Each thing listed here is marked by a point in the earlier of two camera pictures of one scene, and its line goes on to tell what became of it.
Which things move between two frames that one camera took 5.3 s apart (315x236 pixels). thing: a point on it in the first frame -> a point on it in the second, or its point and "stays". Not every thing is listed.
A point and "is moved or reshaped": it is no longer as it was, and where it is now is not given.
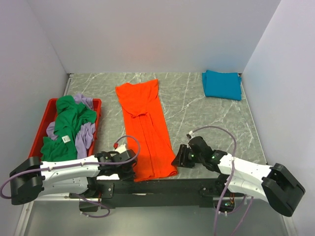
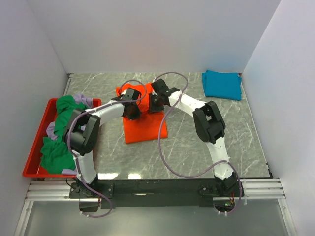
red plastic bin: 50,116 stays
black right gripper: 181,159 -> 152,108
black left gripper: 129,175 -> 135,115
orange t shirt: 149,141 is moved or reshaped
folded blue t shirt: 222,84 stays
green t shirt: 71,115 stays
